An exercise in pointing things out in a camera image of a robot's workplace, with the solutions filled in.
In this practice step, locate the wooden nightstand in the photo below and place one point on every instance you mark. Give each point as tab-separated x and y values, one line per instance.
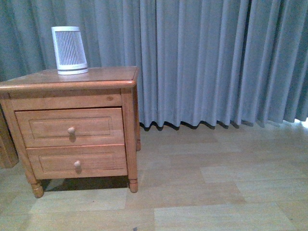
108	87

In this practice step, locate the grey curtain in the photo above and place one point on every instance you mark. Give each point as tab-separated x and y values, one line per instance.
228	61

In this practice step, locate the wooden bed frame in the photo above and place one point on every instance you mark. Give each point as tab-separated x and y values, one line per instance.
8	155

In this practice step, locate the wooden drawer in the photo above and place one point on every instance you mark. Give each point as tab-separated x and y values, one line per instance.
51	128
78	161

